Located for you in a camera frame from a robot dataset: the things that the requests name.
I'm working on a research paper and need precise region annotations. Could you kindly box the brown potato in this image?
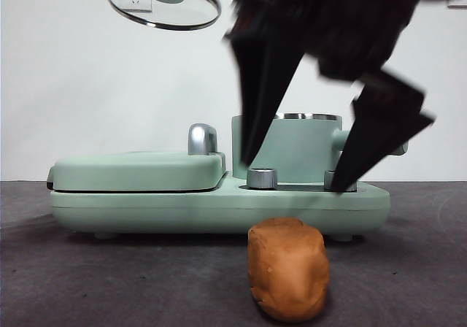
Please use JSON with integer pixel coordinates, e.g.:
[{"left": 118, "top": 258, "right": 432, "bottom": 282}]
[{"left": 247, "top": 216, "right": 331, "bottom": 323}]

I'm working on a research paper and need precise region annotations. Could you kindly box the mint green griddle lid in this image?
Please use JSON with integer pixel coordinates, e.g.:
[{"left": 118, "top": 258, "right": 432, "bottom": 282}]
[{"left": 46, "top": 150, "right": 227, "bottom": 193}]

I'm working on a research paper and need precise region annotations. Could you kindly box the mint green pot with handle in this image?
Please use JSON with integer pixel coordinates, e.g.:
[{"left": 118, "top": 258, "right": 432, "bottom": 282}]
[{"left": 231, "top": 112, "right": 409, "bottom": 182}]

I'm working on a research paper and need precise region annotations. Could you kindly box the chrome griddle hinge handle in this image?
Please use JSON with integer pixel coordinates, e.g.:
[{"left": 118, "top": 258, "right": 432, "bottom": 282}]
[{"left": 188, "top": 123, "right": 220, "bottom": 157}]

